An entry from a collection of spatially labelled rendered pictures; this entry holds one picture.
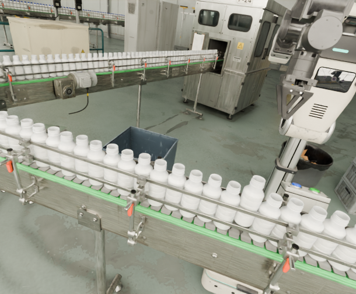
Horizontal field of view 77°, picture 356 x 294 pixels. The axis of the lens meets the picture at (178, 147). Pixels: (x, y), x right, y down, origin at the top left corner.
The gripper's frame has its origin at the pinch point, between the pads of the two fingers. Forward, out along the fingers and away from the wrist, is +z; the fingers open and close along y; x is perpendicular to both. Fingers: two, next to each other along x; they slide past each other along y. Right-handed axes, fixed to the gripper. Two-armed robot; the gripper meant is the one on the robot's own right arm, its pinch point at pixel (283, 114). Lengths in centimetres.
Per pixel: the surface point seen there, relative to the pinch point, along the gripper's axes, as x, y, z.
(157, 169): -29.3, 2.2, 24.9
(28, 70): -164, -78, 22
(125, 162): -40.5, 2.1, 26.1
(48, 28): -334, -274, -13
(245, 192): -2.5, 1.5, 23.7
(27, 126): -80, 1, 25
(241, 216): -1.2, 1.6, 31.8
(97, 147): -51, 2, 24
